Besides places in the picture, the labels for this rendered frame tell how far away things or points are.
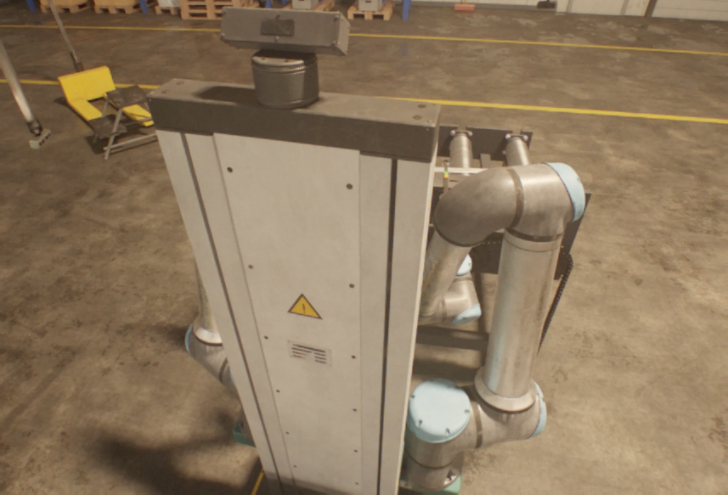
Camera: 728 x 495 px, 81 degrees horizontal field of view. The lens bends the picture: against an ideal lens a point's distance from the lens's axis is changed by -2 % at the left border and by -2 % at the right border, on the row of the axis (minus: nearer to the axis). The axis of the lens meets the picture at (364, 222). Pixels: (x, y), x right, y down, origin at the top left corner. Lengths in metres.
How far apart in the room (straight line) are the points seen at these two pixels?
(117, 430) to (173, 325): 0.62
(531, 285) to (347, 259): 0.46
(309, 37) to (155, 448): 2.10
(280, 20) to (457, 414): 0.93
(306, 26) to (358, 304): 0.38
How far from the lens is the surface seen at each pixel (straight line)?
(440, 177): 1.55
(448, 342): 2.14
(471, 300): 1.34
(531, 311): 0.98
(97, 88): 6.13
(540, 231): 0.87
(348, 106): 0.49
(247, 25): 0.51
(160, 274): 3.11
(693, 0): 11.60
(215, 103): 0.53
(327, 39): 0.47
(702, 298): 3.39
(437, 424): 1.12
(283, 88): 0.48
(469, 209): 0.81
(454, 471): 1.33
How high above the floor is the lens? 1.97
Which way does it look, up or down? 37 degrees down
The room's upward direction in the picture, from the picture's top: straight up
